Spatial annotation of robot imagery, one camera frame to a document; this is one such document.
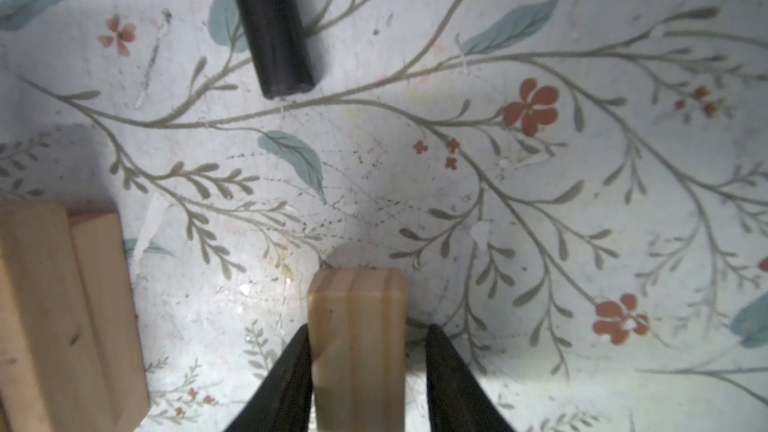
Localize black marker pen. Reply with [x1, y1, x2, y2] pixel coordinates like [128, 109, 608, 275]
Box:
[235, 0, 316, 100]

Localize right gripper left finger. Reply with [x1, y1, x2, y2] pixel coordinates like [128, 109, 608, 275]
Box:
[225, 324, 313, 432]

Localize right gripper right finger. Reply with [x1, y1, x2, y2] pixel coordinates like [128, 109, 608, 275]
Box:
[425, 324, 514, 432]

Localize light wood block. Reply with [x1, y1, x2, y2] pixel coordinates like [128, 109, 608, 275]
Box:
[307, 269, 407, 431]

